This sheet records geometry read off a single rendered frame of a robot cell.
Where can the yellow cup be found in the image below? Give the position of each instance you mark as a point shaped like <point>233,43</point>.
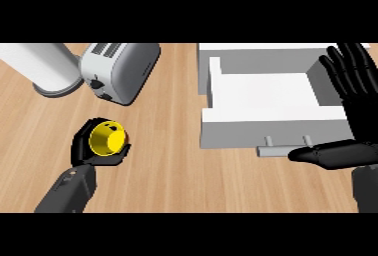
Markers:
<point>109,139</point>

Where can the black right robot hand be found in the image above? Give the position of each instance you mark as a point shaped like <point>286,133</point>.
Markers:
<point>355,110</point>

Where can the silver toaster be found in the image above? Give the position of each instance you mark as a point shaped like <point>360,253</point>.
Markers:
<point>120,71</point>

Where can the white open drawer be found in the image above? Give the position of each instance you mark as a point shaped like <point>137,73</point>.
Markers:
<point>268,103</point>

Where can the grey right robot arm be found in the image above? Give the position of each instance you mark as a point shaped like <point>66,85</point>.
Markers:
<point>366,188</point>

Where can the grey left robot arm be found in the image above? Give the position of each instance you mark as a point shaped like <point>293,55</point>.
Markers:
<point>67,193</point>

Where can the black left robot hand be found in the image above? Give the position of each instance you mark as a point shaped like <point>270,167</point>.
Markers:
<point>81,146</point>

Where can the white cabinet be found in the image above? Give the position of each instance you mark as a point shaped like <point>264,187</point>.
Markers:
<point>268,58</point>

